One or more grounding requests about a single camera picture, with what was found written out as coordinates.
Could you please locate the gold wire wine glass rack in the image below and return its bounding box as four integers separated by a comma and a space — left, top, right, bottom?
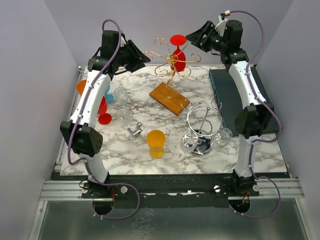
144, 37, 202, 116

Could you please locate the aluminium rail frame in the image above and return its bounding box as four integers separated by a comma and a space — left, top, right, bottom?
30, 64, 317, 240

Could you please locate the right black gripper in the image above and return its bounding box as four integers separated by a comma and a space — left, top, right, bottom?
185, 21, 228, 53

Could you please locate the red wine glass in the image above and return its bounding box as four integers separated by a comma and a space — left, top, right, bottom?
97, 96, 112, 125
170, 34, 187, 73

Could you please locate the orange wine glass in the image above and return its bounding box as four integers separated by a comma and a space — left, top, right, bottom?
76, 79, 87, 96

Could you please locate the yellow wine glass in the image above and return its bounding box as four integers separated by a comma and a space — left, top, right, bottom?
146, 130, 166, 159

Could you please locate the clear wine glass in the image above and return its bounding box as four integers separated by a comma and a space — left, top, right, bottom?
114, 87, 129, 105
116, 107, 132, 129

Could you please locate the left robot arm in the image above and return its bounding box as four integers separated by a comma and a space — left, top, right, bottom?
60, 30, 151, 198

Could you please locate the clear glass on chrome rack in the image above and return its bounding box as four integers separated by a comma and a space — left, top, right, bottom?
180, 131, 199, 153

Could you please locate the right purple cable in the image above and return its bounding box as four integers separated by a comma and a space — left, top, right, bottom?
231, 9, 283, 220

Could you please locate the white cylinder fitting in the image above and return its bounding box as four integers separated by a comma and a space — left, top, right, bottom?
140, 131, 149, 140

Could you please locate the blue wine glass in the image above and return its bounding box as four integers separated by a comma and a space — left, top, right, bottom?
104, 86, 115, 105

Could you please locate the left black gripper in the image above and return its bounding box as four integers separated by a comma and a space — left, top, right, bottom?
114, 39, 150, 73

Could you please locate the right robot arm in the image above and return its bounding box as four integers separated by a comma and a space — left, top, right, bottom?
185, 20, 274, 196

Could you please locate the chrome wire glass rack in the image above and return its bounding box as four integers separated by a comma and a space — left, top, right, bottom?
183, 101, 223, 157

